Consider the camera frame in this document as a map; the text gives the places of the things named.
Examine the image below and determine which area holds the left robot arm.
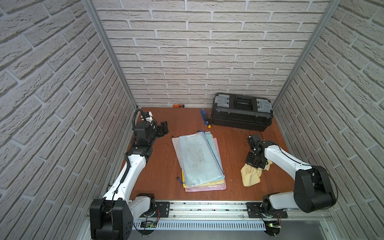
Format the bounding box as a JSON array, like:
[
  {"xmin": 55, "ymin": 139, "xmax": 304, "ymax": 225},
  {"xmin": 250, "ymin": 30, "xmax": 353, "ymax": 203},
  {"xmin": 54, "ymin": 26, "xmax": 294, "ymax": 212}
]
[{"xmin": 89, "ymin": 109, "xmax": 169, "ymax": 240}]

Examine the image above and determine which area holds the yellow cleaning cloth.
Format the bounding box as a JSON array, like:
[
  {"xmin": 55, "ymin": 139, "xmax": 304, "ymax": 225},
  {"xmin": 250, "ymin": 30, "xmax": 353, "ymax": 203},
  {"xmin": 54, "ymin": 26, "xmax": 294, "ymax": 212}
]
[{"xmin": 241, "ymin": 160, "xmax": 273, "ymax": 187}]

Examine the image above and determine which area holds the clear mesh document bag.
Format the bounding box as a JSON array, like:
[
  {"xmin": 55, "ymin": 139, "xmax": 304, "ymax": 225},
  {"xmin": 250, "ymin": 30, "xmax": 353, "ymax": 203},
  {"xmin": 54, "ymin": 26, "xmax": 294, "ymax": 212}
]
[{"xmin": 171, "ymin": 131, "xmax": 226, "ymax": 189}]

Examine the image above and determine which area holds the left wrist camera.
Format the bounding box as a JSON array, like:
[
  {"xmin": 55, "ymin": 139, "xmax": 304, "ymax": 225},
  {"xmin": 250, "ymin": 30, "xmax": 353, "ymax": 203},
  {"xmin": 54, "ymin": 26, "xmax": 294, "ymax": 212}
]
[{"xmin": 143, "ymin": 112, "xmax": 154, "ymax": 122}]

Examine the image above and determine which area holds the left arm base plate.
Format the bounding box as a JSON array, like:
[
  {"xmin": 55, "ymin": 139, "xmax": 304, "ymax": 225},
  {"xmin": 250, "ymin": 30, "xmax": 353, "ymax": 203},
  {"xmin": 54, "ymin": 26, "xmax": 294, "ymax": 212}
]
[{"xmin": 149, "ymin": 201, "xmax": 171, "ymax": 218}]

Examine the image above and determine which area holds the black plastic toolbox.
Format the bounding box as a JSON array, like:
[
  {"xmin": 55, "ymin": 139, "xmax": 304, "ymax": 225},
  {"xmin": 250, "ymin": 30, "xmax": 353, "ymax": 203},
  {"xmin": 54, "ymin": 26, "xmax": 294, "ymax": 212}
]
[{"xmin": 211, "ymin": 93, "xmax": 274, "ymax": 132}]

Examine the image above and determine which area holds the pink document bag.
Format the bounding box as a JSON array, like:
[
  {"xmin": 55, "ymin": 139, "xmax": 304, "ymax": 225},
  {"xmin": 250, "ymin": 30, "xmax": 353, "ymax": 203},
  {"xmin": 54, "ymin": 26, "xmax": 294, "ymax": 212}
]
[{"xmin": 184, "ymin": 137, "xmax": 227, "ymax": 193}]

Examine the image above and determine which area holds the aluminium mounting rail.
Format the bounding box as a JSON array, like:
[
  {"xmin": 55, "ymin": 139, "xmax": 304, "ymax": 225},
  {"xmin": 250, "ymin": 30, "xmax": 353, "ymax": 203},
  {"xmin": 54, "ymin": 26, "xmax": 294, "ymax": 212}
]
[{"xmin": 80, "ymin": 199, "xmax": 332, "ymax": 222}]

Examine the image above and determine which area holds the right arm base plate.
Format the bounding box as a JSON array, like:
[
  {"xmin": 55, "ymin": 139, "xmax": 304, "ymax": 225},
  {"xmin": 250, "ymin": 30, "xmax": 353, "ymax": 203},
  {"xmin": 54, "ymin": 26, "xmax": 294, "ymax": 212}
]
[{"xmin": 246, "ymin": 201, "xmax": 288, "ymax": 219}]

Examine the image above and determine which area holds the orange handled screwdriver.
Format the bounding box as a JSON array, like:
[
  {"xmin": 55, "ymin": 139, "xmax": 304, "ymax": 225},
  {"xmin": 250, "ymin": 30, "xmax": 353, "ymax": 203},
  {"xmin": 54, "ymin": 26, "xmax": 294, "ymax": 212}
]
[{"xmin": 173, "ymin": 104, "xmax": 185, "ymax": 108}]

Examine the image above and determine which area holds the blue document bag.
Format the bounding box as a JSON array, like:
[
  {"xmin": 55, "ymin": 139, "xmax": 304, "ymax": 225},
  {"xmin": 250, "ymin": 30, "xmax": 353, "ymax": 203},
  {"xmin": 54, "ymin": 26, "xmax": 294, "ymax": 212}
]
[{"xmin": 179, "ymin": 131, "xmax": 226, "ymax": 189}]

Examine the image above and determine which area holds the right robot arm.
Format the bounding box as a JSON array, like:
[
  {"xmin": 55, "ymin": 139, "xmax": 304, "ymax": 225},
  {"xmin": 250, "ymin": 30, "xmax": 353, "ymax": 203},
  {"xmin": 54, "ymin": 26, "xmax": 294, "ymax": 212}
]
[{"xmin": 246, "ymin": 135, "xmax": 338, "ymax": 216}]

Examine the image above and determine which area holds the yellow document bag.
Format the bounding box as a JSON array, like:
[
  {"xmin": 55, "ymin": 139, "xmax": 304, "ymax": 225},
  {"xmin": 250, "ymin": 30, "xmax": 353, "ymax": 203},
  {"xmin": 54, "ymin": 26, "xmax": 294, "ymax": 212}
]
[{"xmin": 182, "ymin": 171, "xmax": 225, "ymax": 192}]

